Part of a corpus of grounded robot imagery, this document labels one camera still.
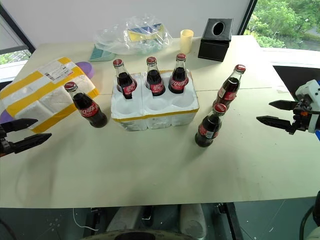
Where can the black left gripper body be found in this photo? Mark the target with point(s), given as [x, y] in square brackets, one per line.
[4, 146]

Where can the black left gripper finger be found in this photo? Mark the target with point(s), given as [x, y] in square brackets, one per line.
[21, 124]
[30, 141]

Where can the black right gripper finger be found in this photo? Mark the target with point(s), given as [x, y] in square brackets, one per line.
[275, 122]
[285, 105]

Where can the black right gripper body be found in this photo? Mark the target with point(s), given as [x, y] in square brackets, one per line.
[301, 120]

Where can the white package with yellow tape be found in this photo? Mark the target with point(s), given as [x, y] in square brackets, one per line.
[47, 90]

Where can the glass cola bottle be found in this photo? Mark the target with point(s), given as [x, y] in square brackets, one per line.
[155, 82]
[126, 85]
[208, 127]
[228, 91]
[178, 82]
[88, 111]

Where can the black leather tissue box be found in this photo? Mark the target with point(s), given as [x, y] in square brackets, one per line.
[215, 42]

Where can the white foam bottle tray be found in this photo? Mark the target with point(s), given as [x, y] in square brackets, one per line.
[160, 112]

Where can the black table leg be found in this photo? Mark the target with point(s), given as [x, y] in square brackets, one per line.
[233, 222]
[96, 221]

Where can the teal paper booklet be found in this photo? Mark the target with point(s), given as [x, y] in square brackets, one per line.
[100, 55]

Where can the pale yellow cup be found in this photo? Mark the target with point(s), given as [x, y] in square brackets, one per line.
[186, 41]

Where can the grey rounded shape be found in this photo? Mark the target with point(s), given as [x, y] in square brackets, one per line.
[125, 218]
[192, 220]

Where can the clear plastic bag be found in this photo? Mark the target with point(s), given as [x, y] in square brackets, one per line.
[112, 40]

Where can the blue and yellow packet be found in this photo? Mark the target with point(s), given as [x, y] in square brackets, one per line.
[145, 31]

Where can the black window frame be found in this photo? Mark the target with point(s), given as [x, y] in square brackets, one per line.
[247, 17]
[17, 30]

